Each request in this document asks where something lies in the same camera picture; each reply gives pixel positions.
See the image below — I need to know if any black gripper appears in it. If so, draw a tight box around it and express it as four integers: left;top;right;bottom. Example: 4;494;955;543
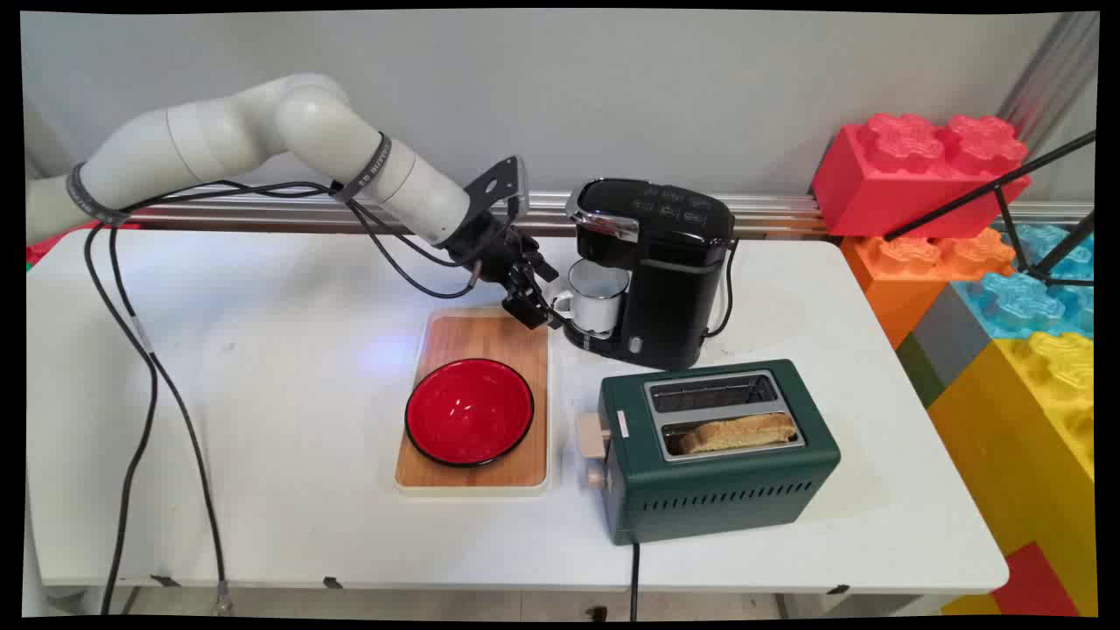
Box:
442;213;560;331

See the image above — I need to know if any white enamel mug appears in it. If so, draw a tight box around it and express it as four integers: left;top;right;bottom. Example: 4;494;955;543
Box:
551;259;632;339

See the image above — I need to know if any wooden cutting board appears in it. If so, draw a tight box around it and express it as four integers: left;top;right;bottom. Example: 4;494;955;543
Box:
393;307;553;499

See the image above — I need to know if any black pod coffee machine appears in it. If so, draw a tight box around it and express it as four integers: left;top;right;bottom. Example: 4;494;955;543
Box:
564;178;737;372

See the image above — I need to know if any red bowl with black rim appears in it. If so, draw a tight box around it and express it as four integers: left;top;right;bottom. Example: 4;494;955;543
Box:
404;357;536;468

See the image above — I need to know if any beige toaster lever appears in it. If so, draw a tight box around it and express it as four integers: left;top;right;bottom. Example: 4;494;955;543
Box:
575;411;613;461

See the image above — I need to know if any toasted bread slice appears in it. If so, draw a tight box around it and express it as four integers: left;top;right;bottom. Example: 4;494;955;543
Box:
677;411;800;455

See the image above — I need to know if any green two-slot toaster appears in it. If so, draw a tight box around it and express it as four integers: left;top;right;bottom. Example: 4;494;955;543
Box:
598;359;843;547

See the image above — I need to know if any big orange toy block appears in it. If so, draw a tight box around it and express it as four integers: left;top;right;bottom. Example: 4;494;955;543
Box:
839;227;1018;350

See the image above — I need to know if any big red toy block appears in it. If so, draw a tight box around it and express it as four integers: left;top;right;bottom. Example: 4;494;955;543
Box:
811;113;1033;240

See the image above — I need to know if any big green toy block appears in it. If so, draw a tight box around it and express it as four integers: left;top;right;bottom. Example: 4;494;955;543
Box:
894;332;947;409

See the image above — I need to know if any big grey toy block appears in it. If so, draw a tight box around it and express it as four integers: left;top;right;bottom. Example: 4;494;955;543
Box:
910;283;996;391

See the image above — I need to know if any black tripod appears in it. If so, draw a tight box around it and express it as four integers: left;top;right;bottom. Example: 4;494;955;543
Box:
883;129;1097;287

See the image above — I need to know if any red object behind table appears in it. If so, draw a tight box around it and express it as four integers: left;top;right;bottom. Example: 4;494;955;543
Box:
25;220;143;270

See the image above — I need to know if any big translucent blue toy block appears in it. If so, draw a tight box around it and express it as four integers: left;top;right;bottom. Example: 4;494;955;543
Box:
952;222;1096;341

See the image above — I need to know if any big yellow toy block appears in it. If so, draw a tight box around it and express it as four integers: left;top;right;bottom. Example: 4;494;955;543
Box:
927;332;1097;615

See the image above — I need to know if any small red toy block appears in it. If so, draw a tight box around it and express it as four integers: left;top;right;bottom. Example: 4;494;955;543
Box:
991;542;1082;618

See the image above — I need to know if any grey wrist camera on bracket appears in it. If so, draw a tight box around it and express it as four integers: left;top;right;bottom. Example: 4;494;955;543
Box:
463;156;529;221

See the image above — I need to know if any black cable with metal plug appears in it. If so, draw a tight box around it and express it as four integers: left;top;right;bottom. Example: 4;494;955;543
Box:
83;182;484;615

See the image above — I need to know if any black coffee machine cord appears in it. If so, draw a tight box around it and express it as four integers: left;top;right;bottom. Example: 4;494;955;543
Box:
706;240;741;340

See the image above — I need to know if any black velcro strap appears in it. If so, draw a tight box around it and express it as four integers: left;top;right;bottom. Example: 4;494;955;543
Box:
66;163;130;228
331;131;393;205

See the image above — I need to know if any aluminium rail along wall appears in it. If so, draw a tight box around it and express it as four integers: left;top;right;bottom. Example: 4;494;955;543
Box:
131;183;1096;240

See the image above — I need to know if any black camera cable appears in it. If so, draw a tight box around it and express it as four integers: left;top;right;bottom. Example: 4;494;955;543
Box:
107;179;491;615

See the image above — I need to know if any aluminium corner post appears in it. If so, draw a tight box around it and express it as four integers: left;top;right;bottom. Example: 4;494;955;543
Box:
997;12;1100;134

